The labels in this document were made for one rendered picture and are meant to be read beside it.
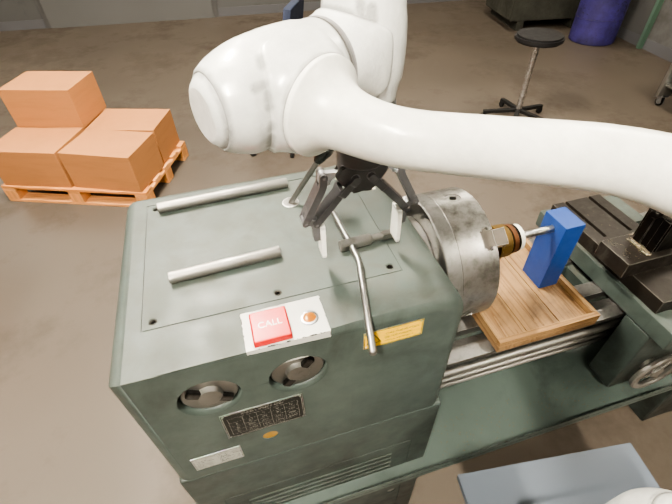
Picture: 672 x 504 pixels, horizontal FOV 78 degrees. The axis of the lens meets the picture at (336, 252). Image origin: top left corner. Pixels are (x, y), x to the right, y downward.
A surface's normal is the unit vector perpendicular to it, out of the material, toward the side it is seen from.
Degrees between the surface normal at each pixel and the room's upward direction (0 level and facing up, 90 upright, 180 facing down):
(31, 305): 0
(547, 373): 0
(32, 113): 90
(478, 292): 80
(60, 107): 90
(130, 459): 0
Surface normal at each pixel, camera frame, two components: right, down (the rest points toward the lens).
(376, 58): 0.68, 0.44
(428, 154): -0.13, 0.57
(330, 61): 0.65, -0.04
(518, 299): -0.02, -0.73
